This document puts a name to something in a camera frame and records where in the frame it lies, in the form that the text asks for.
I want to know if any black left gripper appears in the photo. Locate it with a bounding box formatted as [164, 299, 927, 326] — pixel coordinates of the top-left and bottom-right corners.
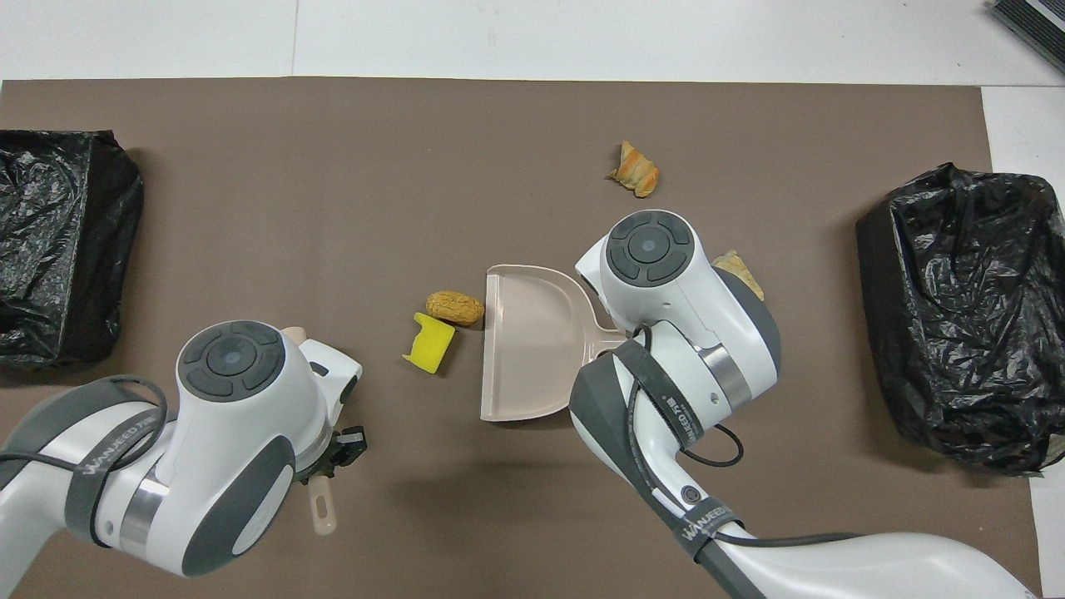
[316, 425, 369, 483]

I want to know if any beige hand brush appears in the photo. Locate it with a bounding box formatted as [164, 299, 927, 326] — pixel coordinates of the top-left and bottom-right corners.
[281, 326, 339, 537]

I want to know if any notched yellow sponge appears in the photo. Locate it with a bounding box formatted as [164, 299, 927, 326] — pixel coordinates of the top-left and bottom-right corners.
[402, 312, 457, 373]

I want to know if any oval brown bread roll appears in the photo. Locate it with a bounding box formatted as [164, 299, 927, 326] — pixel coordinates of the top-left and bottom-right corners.
[426, 290, 485, 327]

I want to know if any beige plastic dustpan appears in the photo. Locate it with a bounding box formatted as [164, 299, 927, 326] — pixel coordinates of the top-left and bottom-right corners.
[478, 265, 627, 423]

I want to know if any striped torn croissant piece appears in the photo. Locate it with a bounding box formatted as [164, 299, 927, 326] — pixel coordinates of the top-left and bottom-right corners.
[607, 140, 661, 199]

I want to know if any pale bread chunk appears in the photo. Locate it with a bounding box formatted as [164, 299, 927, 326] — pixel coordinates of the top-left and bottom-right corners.
[711, 250, 765, 302]

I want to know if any black bag lined bin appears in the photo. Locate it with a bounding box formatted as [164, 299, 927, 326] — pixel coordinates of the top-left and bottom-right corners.
[0, 129, 145, 369]
[856, 162, 1065, 478]

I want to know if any brown table mat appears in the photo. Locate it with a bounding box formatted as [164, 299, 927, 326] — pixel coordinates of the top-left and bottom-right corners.
[0, 77, 1043, 599]

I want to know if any dark ribbed box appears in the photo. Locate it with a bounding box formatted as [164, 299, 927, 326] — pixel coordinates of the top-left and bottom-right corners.
[990, 0, 1065, 76]

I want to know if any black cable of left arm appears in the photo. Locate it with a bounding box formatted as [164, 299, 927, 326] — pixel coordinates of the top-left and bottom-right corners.
[0, 376, 169, 479]

